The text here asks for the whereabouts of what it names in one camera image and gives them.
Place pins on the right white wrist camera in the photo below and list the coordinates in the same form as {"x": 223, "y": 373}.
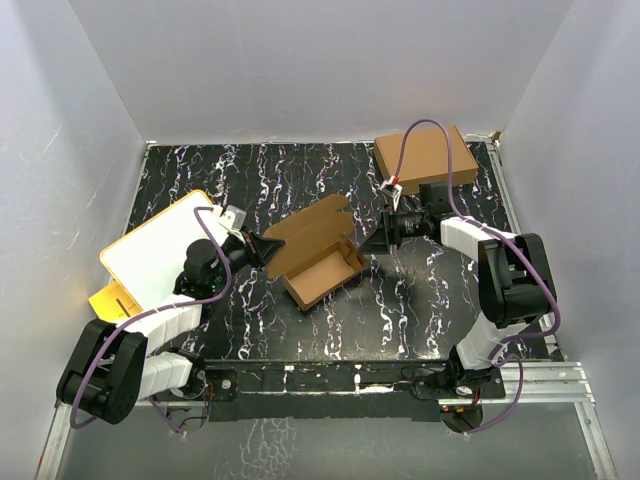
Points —
{"x": 392, "y": 191}

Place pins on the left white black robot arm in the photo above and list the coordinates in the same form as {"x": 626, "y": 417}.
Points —
{"x": 114, "y": 365}

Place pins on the aluminium frame rail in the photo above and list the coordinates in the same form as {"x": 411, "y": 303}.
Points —
{"x": 341, "y": 421}

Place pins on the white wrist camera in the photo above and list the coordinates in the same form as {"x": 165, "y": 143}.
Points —
{"x": 392, "y": 191}
{"x": 232, "y": 219}

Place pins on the yellow flat board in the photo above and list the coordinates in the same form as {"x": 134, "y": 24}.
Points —
{"x": 113, "y": 303}

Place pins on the closed brown cardboard box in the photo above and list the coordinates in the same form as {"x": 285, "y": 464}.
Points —
{"x": 425, "y": 159}

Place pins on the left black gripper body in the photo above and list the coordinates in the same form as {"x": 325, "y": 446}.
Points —
{"x": 240, "y": 253}

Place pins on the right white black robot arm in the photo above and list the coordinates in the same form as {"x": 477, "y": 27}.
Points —
{"x": 515, "y": 286}

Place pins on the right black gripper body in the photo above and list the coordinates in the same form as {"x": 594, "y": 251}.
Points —
{"x": 403, "y": 225}

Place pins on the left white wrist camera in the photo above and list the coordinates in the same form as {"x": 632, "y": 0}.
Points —
{"x": 232, "y": 219}

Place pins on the white board yellow rim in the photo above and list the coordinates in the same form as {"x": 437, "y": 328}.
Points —
{"x": 147, "y": 260}

